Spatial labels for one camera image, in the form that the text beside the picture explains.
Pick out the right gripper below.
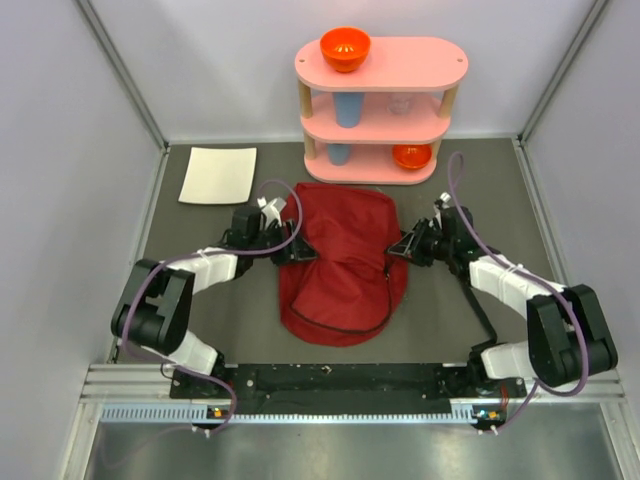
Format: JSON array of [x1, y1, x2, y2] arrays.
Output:
[[389, 218, 454, 267]]

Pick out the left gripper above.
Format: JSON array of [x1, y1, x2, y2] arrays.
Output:
[[249, 217, 319, 265]]

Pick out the red student backpack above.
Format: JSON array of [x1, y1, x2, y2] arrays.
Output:
[[278, 183, 414, 347]]

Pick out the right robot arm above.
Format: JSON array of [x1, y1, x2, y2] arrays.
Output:
[[387, 206, 618, 396]]

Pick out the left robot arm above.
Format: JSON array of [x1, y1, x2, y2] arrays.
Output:
[[111, 203, 318, 397]]

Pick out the orange bowl on bottom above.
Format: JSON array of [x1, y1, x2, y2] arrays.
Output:
[[392, 144, 432, 170]]

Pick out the orange bowl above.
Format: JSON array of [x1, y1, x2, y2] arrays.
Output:
[[392, 144, 432, 170], [320, 27, 371, 73]]

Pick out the lower blue cup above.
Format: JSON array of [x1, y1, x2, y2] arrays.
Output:
[[326, 144, 351, 166]]

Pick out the blue cup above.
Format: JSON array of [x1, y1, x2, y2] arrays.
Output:
[[333, 92, 364, 128], [326, 144, 351, 166]]

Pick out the white paper sheet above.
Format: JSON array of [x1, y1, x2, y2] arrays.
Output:
[[178, 147, 257, 205]]

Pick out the pink three-tier shelf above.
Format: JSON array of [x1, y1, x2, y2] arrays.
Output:
[[295, 37, 469, 186]]

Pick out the clear glass on shelf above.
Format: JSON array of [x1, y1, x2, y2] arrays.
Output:
[[387, 93, 413, 115]]

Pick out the upper blue cup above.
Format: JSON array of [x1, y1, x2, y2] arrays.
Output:
[[333, 92, 364, 128]]

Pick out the orange bowl on top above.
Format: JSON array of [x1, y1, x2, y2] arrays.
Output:
[[320, 27, 371, 73]]

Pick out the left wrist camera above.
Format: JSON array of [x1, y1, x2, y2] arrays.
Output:
[[257, 197, 286, 225]]

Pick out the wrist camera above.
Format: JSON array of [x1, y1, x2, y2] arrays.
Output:
[[434, 192, 451, 217], [257, 197, 286, 225]]

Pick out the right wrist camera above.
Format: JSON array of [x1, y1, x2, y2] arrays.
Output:
[[434, 192, 451, 217]]

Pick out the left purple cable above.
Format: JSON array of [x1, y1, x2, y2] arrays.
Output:
[[118, 179, 304, 361]]

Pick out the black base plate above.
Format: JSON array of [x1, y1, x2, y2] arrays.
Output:
[[169, 362, 531, 414]]

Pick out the aluminium frame rail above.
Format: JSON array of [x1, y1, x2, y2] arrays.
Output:
[[80, 364, 172, 403]]

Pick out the grey cable duct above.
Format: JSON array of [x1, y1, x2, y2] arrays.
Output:
[[99, 399, 500, 427]]

